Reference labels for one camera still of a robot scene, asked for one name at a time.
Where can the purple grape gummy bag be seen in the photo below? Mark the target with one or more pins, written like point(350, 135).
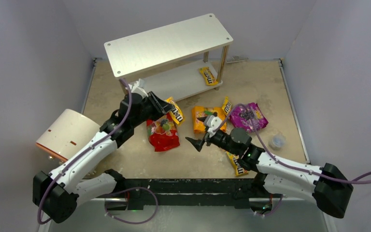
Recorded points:
point(249, 118)

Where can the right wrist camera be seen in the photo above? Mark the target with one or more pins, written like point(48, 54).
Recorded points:
point(212, 124)

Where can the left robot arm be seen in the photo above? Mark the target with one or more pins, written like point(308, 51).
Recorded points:
point(59, 192)

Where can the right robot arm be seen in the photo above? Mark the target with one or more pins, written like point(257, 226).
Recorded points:
point(325, 186)

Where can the white two-tier shelf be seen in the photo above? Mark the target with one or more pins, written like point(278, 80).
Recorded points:
point(168, 58)

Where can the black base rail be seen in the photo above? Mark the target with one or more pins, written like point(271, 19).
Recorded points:
point(244, 193)

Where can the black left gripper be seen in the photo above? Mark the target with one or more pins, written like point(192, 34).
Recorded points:
point(151, 103)

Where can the white cylinder container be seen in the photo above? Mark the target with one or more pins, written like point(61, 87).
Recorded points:
point(67, 135)

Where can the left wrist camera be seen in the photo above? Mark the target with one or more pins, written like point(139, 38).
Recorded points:
point(137, 87)

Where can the yellow m&m's bag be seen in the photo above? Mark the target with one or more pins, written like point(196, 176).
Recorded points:
point(238, 169)
point(209, 78)
point(227, 106)
point(176, 113)

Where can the red assorted gummy bag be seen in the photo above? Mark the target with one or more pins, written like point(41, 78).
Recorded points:
point(162, 134)

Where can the clear plastic cup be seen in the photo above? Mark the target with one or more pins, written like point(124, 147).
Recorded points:
point(277, 142)

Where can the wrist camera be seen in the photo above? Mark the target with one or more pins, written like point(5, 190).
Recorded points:
point(137, 87)
point(212, 124)

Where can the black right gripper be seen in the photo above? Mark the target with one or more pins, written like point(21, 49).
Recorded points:
point(207, 136)

